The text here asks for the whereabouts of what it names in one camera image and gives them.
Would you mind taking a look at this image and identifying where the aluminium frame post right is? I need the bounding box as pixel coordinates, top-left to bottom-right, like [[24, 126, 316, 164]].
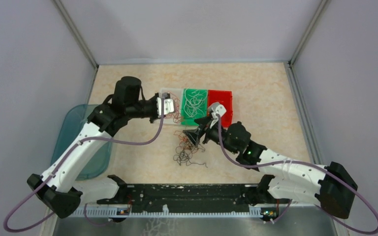
[[289, 0, 331, 68]]

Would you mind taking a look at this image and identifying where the aluminium frame post left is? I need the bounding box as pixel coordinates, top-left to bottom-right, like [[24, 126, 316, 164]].
[[51, 0, 99, 70]]

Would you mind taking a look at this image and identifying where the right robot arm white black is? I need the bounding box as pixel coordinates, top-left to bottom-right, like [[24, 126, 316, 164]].
[[183, 118, 358, 219]]

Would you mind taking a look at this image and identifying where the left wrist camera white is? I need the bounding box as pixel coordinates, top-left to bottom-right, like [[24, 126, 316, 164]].
[[157, 92, 176, 118]]

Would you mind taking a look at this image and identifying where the aluminium frame post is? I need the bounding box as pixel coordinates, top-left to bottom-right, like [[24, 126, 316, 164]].
[[289, 0, 331, 68], [51, 0, 99, 70]]

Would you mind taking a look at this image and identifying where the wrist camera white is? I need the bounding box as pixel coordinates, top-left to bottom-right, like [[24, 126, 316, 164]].
[[208, 102, 227, 128], [157, 92, 176, 118]]

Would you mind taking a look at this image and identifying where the cable pile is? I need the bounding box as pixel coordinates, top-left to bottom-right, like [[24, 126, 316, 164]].
[[172, 130, 209, 168]]

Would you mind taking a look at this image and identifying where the white slotted cable duct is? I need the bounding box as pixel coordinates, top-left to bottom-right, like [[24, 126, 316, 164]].
[[70, 205, 264, 218]]

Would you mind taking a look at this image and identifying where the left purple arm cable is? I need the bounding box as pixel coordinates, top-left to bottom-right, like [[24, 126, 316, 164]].
[[3, 112, 165, 233]]

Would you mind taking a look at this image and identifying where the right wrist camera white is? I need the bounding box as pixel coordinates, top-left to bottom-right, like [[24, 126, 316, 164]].
[[208, 102, 227, 128]]

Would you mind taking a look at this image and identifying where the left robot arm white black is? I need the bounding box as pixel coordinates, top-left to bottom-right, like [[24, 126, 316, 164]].
[[27, 76, 174, 218]]

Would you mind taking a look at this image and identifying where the red plastic bin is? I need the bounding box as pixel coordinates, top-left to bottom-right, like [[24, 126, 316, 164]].
[[207, 89, 233, 128]]

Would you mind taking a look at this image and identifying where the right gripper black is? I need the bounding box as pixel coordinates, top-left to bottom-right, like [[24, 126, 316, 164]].
[[183, 115, 239, 154]]

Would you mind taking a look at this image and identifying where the green plastic bin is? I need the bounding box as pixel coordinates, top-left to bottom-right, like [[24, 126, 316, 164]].
[[181, 88, 208, 126]]

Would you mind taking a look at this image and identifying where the white plastic bin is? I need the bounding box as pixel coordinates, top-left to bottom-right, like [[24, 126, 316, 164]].
[[160, 88, 184, 125]]

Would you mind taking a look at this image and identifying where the teal plastic container lid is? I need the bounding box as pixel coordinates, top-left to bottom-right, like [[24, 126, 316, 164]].
[[51, 104, 112, 181]]

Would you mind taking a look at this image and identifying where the white cable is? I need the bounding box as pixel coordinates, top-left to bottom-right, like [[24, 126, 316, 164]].
[[183, 89, 209, 119]]

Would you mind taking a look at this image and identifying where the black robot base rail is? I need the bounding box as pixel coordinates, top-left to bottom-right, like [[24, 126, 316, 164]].
[[97, 184, 288, 213]]

